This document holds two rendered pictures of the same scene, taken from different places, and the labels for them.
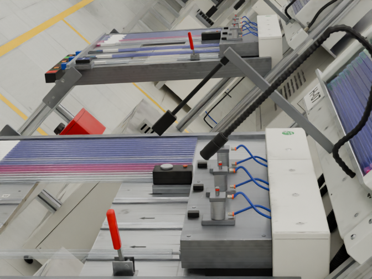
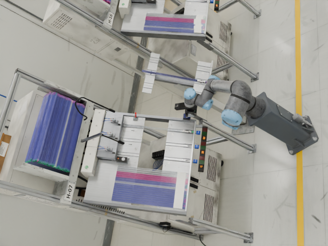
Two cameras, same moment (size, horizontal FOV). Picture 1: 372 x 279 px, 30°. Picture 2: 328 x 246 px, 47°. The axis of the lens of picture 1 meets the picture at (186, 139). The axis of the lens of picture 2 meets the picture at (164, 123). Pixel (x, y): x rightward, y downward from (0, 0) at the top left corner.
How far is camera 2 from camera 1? 298 cm
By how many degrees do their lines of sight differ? 96
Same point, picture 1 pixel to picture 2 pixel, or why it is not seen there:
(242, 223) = (110, 119)
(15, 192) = (166, 164)
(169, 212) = (124, 146)
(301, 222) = (98, 112)
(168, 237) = (126, 134)
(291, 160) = (91, 145)
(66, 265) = not seen: hidden behind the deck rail
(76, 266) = (161, 215)
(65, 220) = not seen: outside the picture
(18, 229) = not seen: outside the picture
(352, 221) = (91, 106)
